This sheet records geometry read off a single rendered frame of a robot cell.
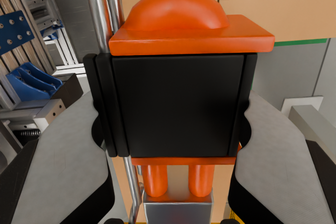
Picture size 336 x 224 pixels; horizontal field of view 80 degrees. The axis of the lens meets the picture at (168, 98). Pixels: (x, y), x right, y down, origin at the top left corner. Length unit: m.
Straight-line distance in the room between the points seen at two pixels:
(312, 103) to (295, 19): 1.13
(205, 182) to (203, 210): 0.03
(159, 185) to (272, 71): 1.58
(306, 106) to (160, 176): 1.85
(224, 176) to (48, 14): 1.06
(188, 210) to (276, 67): 1.56
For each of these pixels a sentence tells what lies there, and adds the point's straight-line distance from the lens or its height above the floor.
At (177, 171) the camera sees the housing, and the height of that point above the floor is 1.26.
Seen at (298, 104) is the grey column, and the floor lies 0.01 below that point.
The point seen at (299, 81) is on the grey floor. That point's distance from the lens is 1.85.
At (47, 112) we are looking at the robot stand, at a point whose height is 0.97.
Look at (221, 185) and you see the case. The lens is 0.81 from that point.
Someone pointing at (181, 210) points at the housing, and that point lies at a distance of 0.20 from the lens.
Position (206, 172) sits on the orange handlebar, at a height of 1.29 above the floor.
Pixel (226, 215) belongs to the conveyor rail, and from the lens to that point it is 1.79.
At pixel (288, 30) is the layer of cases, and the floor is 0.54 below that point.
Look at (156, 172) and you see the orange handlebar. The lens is 0.17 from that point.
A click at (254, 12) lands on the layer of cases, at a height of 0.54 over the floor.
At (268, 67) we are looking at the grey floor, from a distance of 1.68.
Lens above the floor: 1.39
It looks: 57 degrees down
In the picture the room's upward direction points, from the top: 178 degrees counter-clockwise
